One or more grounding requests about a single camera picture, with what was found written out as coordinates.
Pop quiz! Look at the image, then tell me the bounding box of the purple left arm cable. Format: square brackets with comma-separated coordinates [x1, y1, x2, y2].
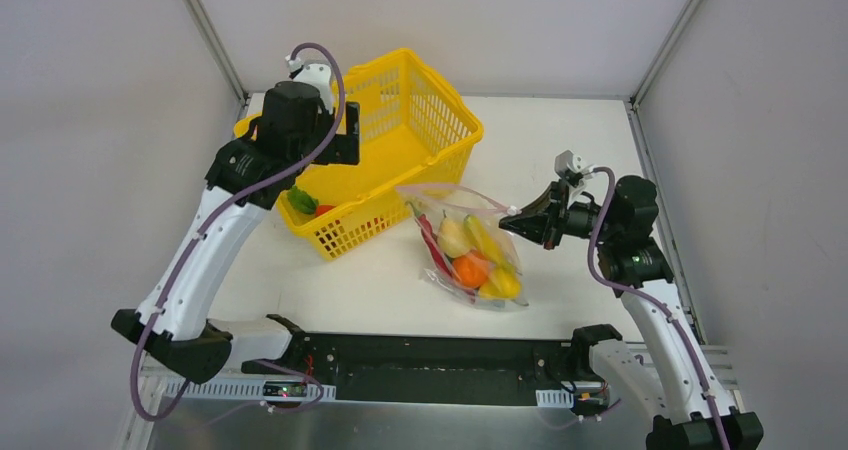
[129, 42, 347, 423]

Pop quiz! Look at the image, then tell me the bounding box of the clear zip top bag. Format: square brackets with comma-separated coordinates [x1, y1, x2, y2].
[395, 183, 529, 311]

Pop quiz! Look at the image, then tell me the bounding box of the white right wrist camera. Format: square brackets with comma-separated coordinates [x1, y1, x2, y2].
[554, 150, 593, 187]

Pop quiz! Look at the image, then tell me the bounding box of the orange tangerine with leaf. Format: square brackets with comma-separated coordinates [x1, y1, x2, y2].
[452, 250, 491, 289]

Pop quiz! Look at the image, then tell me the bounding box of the red chili pepper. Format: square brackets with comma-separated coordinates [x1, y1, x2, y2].
[408, 203, 476, 303]

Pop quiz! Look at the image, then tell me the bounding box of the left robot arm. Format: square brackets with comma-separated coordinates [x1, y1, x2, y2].
[111, 81, 361, 384]

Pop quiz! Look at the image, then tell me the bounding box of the pale yellow round fruit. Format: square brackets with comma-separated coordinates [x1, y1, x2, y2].
[436, 217, 472, 259]

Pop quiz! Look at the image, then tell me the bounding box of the yellow lemon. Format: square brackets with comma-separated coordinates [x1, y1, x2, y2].
[478, 267, 522, 300]

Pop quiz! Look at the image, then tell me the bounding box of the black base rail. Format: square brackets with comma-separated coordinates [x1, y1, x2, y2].
[241, 327, 615, 415]

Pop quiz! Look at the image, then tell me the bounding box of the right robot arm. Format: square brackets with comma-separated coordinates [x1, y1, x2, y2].
[499, 167, 764, 449]

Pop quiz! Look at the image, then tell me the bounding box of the white slotted cable duct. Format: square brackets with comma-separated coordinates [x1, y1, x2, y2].
[183, 377, 337, 403]

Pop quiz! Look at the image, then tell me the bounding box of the green leaf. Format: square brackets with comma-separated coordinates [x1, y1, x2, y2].
[286, 186, 320, 215]

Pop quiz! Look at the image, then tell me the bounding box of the yellow banana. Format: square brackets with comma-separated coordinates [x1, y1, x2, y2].
[463, 215, 517, 271]

